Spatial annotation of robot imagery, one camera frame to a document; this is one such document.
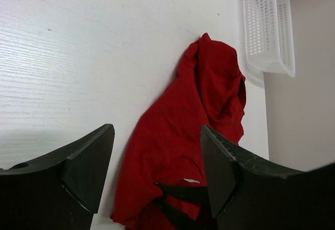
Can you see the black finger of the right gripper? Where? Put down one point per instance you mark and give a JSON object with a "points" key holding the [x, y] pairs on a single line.
{"points": [[177, 218], [195, 195]]}

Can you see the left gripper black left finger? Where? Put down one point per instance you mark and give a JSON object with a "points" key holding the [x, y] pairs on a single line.
{"points": [[61, 189]]}

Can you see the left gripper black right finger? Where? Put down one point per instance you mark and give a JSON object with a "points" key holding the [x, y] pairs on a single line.
{"points": [[247, 191]]}

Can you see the red t shirt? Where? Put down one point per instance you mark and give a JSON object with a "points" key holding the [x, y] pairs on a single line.
{"points": [[164, 148]]}

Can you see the white plastic basket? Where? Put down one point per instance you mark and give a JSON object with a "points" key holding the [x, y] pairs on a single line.
{"points": [[269, 43]]}

